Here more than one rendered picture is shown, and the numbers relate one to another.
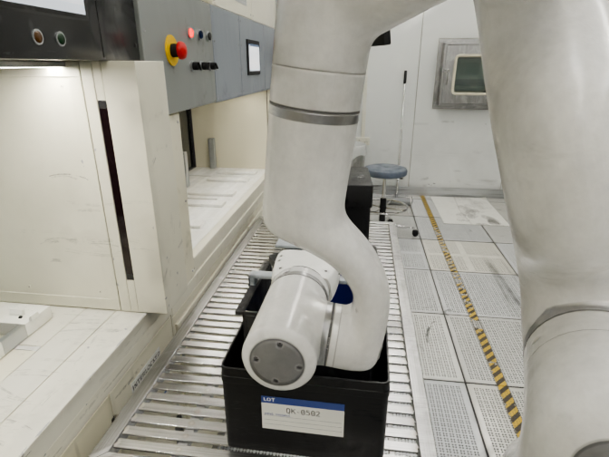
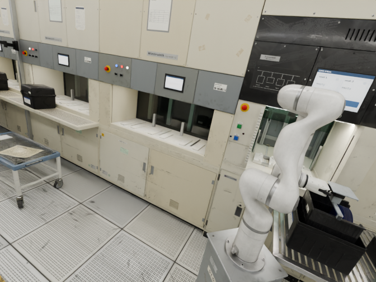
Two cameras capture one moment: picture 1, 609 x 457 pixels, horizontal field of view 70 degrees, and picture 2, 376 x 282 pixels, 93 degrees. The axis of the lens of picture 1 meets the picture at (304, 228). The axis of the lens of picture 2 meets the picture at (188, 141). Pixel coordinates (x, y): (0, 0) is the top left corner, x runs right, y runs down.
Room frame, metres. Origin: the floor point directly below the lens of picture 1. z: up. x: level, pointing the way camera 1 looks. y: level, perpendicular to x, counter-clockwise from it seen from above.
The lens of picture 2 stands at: (0.13, -0.99, 1.51)
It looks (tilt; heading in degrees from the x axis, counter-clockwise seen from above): 20 degrees down; 105
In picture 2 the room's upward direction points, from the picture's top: 10 degrees clockwise
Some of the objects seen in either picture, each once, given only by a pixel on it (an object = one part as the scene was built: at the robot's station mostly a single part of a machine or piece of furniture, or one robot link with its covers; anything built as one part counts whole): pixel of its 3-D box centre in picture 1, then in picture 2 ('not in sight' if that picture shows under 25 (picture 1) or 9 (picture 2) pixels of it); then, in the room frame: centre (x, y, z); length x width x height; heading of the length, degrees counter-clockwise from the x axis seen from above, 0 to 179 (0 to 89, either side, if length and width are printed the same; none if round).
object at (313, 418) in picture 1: (313, 364); (318, 229); (0.69, -0.02, 0.85); 0.28 x 0.28 x 0.17; 82
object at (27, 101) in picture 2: not in sight; (38, 95); (-2.32, 0.65, 0.93); 0.30 x 0.28 x 0.26; 169
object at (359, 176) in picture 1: (331, 207); not in sight; (1.57, -0.10, 0.89); 0.29 x 0.29 x 0.25; 86
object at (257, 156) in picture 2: not in sight; (266, 160); (0.47, 0.71, 0.89); 0.22 x 0.21 x 0.04; 82
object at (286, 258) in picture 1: (304, 276); (314, 184); (0.59, 0.00, 1.09); 0.11 x 0.10 x 0.07; 172
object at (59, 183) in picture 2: not in sight; (18, 163); (-2.10, 0.20, 0.24); 0.97 x 0.52 x 0.48; 175
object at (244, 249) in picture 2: not in sight; (249, 238); (0.33, -0.27, 0.85); 0.19 x 0.19 x 0.18
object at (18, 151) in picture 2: not in sight; (21, 150); (-1.92, 0.15, 0.47); 0.31 x 0.23 x 0.02; 14
